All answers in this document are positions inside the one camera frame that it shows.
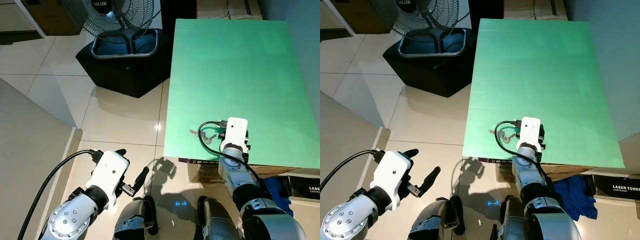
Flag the silver key bunch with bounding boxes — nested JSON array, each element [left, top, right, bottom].
[[489, 129, 518, 145], [189, 128, 221, 145]]

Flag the black left robot leg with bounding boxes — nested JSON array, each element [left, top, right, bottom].
[[112, 196, 160, 240], [407, 196, 463, 240]]

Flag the black robot leg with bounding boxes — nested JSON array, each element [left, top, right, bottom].
[[196, 196, 243, 240], [492, 195, 531, 240], [407, 196, 463, 240], [112, 196, 160, 240]]

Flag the large brown cardboard box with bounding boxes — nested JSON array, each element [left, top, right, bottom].
[[492, 162, 593, 183], [187, 162, 301, 185]]

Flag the purple printed box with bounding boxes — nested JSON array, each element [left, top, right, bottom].
[[177, 156, 223, 166], [477, 156, 518, 165]]

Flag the blue cloth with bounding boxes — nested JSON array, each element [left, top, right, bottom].
[[552, 175, 598, 222], [262, 176, 293, 217]]

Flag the green corrugated plastic sheet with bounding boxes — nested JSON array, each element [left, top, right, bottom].
[[162, 18, 321, 170], [461, 17, 626, 168]]

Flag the black laser toner box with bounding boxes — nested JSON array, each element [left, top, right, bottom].
[[287, 175, 321, 201], [592, 174, 640, 201]]

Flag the black hexagonal box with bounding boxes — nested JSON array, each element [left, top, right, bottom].
[[382, 27, 476, 98], [75, 27, 173, 99]]

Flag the black right robot leg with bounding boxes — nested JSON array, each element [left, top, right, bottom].
[[196, 196, 243, 240], [492, 195, 531, 240]]

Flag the closed tan cardboard box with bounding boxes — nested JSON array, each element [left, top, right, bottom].
[[196, 0, 261, 21], [500, 0, 568, 21]]

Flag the black cabinet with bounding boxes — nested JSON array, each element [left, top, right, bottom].
[[467, 0, 503, 31], [159, 0, 201, 46]]

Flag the open brown cardboard box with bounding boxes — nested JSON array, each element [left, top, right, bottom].
[[27, 0, 81, 37], [345, 0, 393, 35]]

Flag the grey drawer cabinet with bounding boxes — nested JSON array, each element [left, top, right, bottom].
[[320, 0, 351, 41], [0, 0, 43, 46]]

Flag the white cabinet panel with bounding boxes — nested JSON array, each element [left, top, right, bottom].
[[14, 0, 47, 38], [325, 0, 357, 37]]

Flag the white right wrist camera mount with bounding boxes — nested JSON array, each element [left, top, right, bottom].
[[519, 116, 543, 148], [222, 117, 249, 151]]

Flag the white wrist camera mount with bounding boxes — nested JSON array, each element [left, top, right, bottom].
[[371, 150, 413, 211], [86, 150, 131, 210], [519, 116, 543, 148], [222, 117, 249, 151]]

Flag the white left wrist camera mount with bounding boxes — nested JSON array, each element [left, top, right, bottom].
[[86, 150, 131, 210], [371, 150, 413, 211]]

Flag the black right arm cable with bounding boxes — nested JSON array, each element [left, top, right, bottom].
[[198, 119, 266, 188], [495, 119, 556, 191]]

